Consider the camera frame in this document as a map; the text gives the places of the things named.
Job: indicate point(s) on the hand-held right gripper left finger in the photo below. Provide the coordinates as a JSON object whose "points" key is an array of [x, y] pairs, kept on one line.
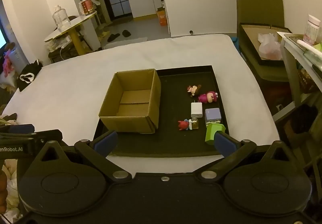
{"points": [[107, 141]]}

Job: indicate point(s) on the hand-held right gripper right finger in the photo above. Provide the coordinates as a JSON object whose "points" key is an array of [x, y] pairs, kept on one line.
{"points": [[225, 144]]}

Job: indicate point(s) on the small red figurine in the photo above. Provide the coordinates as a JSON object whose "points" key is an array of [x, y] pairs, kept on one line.
{"points": [[183, 125]]}

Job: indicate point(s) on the flat open cardboard carton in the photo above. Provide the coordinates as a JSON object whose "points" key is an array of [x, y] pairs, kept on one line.
{"points": [[251, 43]]}

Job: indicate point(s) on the orange box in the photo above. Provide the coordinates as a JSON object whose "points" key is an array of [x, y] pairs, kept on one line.
{"points": [[162, 18]]}

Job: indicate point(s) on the white shelf unit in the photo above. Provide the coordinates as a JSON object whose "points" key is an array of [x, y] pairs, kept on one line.
{"points": [[296, 63]]}

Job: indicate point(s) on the white plastic bag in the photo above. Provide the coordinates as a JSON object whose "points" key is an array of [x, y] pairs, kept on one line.
{"points": [[270, 46]]}

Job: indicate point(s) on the green toy block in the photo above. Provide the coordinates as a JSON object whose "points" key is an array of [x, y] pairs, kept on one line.
{"points": [[212, 132]]}

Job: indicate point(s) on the pink plush toy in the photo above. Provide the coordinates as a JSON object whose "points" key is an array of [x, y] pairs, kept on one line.
{"points": [[7, 62]]}

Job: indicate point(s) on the clear water jug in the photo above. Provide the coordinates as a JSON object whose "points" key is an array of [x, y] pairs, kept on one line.
{"points": [[60, 19]]}

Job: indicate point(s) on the white charger plug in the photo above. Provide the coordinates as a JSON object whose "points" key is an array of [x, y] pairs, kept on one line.
{"points": [[196, 110]]}

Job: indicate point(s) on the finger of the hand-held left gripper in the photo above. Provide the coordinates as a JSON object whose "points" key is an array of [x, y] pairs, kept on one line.
{"points": [[47, 137], [18, 128]]}

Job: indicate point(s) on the purple cube block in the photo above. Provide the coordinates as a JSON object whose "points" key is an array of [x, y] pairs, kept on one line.
{"points": [[213, 114]]}

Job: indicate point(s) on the black bag with white print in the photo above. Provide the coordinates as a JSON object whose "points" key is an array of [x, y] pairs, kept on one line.
{"points": [[29, 75]]}

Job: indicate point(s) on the brown cardboard box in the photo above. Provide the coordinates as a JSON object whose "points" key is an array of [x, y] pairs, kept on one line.
{"points": [[130, 111]]}

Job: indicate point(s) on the brown-haired pig figurine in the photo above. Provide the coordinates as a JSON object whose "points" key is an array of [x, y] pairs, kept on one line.
{"points": [[193, 89]]}

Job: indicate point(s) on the dark slipper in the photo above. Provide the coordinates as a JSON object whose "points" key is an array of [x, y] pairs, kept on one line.
{"points": [[126, 33], [113, 37]]}

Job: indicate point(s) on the small yellow bottle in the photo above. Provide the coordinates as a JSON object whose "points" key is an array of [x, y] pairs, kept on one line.
{"points": [[194, 124]]}

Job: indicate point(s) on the pink hooded figurine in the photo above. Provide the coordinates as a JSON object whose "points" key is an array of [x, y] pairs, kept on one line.
{"points": [[207, 97]]}

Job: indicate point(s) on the round yellow side table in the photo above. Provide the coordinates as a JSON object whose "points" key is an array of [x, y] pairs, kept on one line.
{"points": [[71, 26]]}

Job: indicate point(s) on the black tray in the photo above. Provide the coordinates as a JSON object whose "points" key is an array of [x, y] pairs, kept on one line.
{"points": [[173, 138]]}

